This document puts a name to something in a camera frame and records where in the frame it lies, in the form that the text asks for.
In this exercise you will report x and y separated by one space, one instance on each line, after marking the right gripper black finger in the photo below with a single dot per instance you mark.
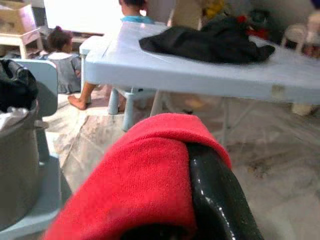
215 200

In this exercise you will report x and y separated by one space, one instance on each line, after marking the red and navy fleece garment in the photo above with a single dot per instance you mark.
140 180

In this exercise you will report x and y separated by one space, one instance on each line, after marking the black t-shirt grey print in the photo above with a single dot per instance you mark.
15 85

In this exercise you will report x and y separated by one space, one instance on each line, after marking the light blue folding table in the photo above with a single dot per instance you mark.
175 75

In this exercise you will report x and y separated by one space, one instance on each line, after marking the plain black garment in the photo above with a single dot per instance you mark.
200 45

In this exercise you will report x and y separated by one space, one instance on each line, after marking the red plastic toy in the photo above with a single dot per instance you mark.
257 32

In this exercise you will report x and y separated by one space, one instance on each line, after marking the white plastic stool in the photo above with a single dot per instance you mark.
296 31

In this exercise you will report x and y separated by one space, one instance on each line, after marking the grey plastic laundry bucket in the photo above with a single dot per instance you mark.
17 162

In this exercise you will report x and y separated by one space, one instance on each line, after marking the child in grey clothes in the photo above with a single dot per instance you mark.
63 67

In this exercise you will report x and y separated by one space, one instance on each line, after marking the light blue plastic chair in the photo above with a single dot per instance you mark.
48 82

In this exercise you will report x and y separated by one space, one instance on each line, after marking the child in blue shirt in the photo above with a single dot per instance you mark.
132 7

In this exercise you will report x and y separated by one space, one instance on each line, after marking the white wooden shelf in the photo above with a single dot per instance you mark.
27 37

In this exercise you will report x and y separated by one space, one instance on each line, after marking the cardboard box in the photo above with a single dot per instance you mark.
15 17

